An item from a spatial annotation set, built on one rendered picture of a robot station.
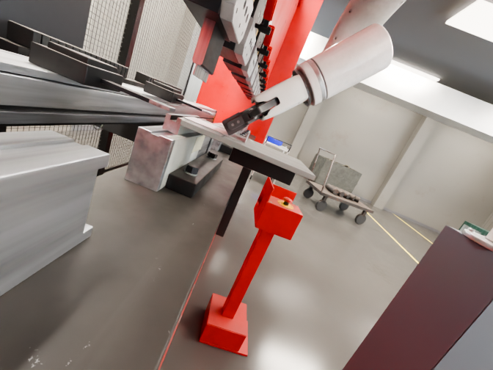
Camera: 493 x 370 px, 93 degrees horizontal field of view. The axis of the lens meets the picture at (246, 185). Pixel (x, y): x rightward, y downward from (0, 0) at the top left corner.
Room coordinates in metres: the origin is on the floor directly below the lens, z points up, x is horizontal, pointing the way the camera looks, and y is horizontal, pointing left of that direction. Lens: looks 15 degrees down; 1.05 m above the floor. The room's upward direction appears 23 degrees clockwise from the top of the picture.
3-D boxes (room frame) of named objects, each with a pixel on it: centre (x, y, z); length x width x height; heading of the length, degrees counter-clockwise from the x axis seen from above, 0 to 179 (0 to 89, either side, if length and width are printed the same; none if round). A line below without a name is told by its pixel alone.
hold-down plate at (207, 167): (0.55, 0.12, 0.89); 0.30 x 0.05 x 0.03; 2
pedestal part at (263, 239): (0.99, -0.17, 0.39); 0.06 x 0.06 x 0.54; 6
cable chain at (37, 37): (0.70, 0.58, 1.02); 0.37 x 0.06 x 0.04; 2
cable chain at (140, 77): (1.26, 0.60, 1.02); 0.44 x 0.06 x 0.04; 2
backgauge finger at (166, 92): (0.94, 0.36, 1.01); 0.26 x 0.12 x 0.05; 92
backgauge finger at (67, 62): (0.50, 0.34, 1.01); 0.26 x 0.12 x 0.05; 92
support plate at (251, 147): (0.52, 0.02, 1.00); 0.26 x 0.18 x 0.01; 92
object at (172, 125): (0.53, 0.17, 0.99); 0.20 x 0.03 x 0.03; 2
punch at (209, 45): (0.51, 0.17, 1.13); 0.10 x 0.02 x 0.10; 2
